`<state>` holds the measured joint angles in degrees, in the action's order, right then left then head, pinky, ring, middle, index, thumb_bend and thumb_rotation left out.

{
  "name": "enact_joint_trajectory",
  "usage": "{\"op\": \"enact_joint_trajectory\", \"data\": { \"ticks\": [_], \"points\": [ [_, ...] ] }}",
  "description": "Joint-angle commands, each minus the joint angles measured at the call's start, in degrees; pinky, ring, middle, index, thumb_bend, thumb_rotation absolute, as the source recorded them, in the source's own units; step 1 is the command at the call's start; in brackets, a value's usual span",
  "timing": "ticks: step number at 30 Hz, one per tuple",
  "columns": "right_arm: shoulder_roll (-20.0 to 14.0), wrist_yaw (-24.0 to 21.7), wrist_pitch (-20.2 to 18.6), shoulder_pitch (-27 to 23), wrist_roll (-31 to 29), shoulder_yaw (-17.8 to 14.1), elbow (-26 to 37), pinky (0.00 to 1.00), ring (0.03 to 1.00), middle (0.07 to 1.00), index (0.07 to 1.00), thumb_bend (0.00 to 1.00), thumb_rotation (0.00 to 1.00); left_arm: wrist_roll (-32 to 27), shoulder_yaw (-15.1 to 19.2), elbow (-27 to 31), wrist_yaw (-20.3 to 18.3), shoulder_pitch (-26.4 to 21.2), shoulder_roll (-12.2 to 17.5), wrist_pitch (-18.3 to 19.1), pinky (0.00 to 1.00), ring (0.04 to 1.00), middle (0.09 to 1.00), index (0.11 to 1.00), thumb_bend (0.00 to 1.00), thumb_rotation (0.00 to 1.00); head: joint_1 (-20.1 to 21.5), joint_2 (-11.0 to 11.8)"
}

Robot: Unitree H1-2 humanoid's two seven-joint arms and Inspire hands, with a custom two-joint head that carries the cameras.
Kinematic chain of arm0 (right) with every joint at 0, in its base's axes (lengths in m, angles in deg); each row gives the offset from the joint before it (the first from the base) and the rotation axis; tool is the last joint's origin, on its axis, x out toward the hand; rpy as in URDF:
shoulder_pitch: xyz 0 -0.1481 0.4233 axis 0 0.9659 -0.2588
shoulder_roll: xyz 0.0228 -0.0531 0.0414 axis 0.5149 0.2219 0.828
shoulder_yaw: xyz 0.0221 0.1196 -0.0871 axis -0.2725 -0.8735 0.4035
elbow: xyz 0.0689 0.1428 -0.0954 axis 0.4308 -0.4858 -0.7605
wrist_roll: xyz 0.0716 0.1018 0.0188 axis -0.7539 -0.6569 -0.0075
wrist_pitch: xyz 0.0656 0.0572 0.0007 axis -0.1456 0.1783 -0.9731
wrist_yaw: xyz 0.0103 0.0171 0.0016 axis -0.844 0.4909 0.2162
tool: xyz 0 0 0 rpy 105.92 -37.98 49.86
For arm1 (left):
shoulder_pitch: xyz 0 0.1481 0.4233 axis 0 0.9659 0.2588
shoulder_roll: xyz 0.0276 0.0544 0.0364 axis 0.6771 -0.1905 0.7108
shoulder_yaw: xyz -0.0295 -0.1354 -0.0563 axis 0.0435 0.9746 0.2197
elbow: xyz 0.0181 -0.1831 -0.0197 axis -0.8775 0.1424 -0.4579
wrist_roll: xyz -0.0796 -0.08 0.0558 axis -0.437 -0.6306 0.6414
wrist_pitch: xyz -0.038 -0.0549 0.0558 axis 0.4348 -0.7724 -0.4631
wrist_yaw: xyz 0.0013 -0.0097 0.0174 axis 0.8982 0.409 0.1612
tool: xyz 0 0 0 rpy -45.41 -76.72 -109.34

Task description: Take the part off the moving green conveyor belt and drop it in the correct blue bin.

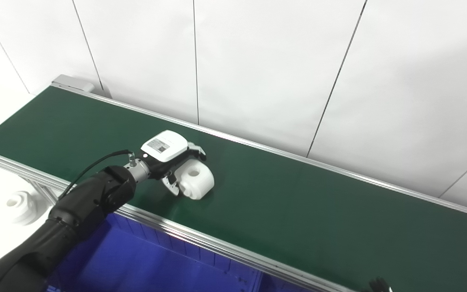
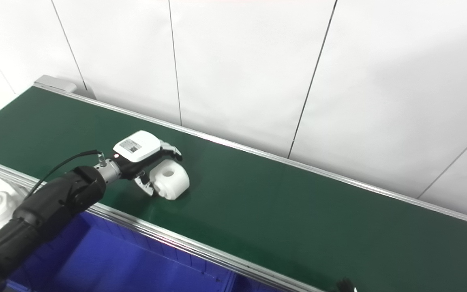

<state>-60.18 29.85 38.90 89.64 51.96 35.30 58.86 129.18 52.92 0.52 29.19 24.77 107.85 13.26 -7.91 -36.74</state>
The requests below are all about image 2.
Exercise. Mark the grey conveyor end housing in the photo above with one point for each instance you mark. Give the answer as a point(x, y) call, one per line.
point(57, 84)

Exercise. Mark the blue plastic bin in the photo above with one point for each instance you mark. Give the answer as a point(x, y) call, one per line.
point(108, 259)

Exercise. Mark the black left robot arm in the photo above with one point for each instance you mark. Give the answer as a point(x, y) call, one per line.
point(51, 207)

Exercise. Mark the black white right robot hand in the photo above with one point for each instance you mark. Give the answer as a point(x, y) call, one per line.
point(345, 287)

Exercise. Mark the white cylindrical plastic part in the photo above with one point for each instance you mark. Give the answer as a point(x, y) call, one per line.
point(172, 180)

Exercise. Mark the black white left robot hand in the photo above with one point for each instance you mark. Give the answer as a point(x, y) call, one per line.
point(136, 148)

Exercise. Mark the green conveyor belt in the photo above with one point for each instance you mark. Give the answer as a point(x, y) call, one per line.
point(298, 211)
point(176, 239)

